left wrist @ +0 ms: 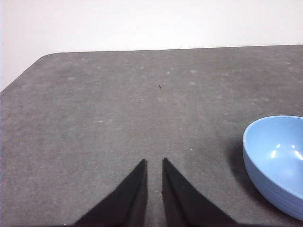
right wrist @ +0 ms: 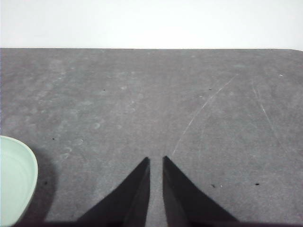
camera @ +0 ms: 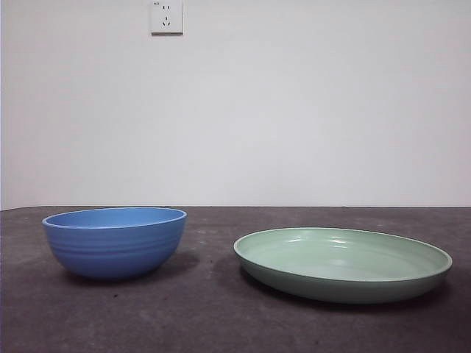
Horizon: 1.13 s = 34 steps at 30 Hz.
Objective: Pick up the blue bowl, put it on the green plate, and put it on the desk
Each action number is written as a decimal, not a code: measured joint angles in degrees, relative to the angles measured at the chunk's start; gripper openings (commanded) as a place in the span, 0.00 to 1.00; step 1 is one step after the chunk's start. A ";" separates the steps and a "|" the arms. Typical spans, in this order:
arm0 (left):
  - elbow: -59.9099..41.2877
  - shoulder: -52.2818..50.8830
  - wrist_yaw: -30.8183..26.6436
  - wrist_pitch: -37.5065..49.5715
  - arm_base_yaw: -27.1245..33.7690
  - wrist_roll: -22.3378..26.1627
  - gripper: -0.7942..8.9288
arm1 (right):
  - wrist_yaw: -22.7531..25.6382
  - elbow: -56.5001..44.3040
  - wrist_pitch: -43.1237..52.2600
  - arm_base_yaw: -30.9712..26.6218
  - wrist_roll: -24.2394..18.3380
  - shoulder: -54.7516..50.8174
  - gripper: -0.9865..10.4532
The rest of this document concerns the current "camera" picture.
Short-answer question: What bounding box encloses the white wall socket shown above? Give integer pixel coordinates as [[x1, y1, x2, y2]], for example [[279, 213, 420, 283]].
[[150, 0, 184, 37]]

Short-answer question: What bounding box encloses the pale green round plate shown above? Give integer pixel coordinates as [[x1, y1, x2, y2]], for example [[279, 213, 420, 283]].
[[233, 227, 453, 305]]

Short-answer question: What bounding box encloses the blue ribbed bowl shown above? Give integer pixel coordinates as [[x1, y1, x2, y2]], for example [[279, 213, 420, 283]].
[[41, 207, 188, 282]]

